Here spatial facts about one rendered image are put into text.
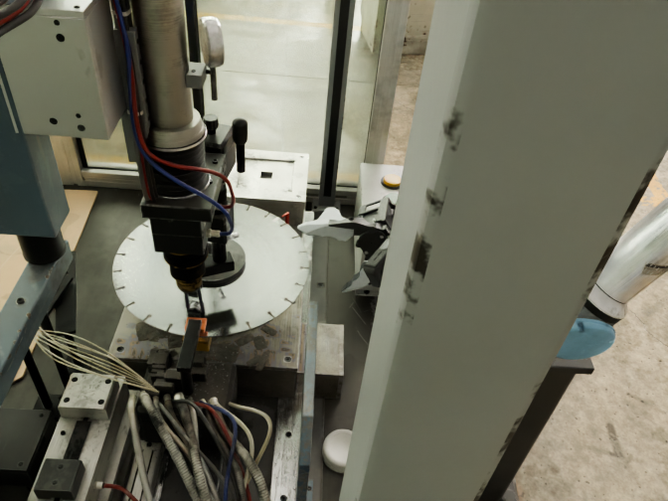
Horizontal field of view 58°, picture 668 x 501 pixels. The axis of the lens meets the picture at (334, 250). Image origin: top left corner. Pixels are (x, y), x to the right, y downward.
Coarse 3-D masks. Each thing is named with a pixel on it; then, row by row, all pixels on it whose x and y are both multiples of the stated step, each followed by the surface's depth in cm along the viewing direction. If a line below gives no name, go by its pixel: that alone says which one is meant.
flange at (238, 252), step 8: (232, 240) 106; (232, 248) 104; (240, 248) 105; (240, 256) 103; (240, 264) 102; (224, 272) 100; (232, 272) 100; (240, 272) 101; (208, 280) 98; (216, 280) 99; (224, 280) 99
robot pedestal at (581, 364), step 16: (560, 368) 118; (576, 368) 118; (592, 368) 119; (544, 384) 124; (560, 384) 124; (544, 400) 128; (560, 400) 129; (528, 416) 133; (544, 416) 133; (528, 432) 137; (512, 448) 142; (528, 448) 142; (512, 464) 147; (496, 480) 153; (512, 480) 154; (480, 496) 159; (496, 496) 159; (512, 496) 175
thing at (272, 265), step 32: (256, 224) 111; (128, 256) 102; (160, 256) 103; (256, 256) 105; (288, 256) 105; (128, 288) 97; (160, 288) 97; (224, 288) 99; (256, 288) 99; (288, 288) 100; (160, 320) 93; (224, 320) 94; (256, 320) 94
